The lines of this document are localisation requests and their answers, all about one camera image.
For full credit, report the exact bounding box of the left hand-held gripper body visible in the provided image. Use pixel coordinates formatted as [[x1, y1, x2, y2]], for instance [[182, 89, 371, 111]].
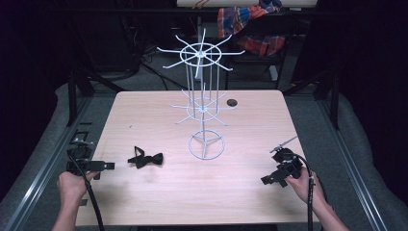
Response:
[[65, 138, 107, 177]]

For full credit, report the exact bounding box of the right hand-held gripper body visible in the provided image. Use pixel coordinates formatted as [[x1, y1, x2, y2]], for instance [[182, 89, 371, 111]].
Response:
[[268, 136, 305, 182]]

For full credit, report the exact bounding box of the person's right hand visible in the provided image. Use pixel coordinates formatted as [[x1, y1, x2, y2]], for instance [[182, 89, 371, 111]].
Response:
[[285, 167, 324, 210]]

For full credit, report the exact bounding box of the person's left hand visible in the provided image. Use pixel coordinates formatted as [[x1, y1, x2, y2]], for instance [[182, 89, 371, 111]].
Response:
[[57, 170, 100, 208]]

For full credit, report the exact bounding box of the black bow tie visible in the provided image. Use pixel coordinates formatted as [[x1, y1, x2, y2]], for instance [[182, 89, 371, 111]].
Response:
[[127, 145, 165, 170]]

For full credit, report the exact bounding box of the black chair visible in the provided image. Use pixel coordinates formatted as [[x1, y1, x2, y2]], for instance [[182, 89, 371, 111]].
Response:
[[224, 9, 292, 90]]

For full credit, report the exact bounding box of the plaid cloth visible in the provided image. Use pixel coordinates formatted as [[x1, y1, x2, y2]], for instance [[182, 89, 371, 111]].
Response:
[[217, 0, 287, 58]]

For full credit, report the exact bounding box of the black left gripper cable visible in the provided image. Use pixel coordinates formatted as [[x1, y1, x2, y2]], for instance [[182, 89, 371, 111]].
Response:
[[66, 150, 106, 231]]

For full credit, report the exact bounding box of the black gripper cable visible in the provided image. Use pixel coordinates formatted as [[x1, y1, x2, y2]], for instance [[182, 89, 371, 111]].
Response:
[[66, 150, 106, 231], [290, 153, 317, 231]]

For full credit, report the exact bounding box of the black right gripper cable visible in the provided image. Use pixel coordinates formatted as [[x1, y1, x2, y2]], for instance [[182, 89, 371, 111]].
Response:
[[290, 153, 317, 231]]

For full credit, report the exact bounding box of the aluminium floor rail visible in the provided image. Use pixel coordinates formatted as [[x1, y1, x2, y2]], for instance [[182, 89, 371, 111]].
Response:
[[317, 95, 391, 231], [0, 95, 97, 231]]

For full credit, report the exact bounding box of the black metal stand post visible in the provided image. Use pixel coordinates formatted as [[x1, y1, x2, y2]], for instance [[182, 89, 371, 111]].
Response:
[[66, 68, 80, 127], [329, 71, 342, 131]]

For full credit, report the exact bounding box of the white wire display rack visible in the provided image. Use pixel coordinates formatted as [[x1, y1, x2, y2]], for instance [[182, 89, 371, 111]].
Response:
[[156, 28, 246, 162]]

